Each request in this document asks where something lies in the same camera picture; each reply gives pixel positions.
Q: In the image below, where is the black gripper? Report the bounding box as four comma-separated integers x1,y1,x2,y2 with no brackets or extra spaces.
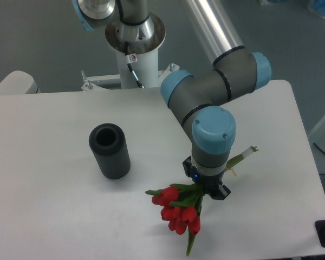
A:
182,156,231,200

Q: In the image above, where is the red tulip bouquet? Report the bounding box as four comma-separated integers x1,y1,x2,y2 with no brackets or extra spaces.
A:
145,146,258,256

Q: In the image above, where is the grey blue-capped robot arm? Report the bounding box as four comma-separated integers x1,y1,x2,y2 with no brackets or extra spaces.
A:
72,1,271,200

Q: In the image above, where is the black ribbed vase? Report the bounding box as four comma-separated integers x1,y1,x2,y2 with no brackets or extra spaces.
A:
89,123,131,179

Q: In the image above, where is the white chair back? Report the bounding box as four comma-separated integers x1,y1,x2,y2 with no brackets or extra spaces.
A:
0,70,41,96

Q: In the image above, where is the black cable on pedestal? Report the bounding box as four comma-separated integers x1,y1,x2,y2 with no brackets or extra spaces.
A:
123,40,145,89

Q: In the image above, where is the black cable at right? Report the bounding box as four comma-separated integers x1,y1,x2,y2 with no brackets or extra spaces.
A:
313,142,325,160

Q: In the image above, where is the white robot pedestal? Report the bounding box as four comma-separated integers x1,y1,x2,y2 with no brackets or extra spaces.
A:
81,13,180,91

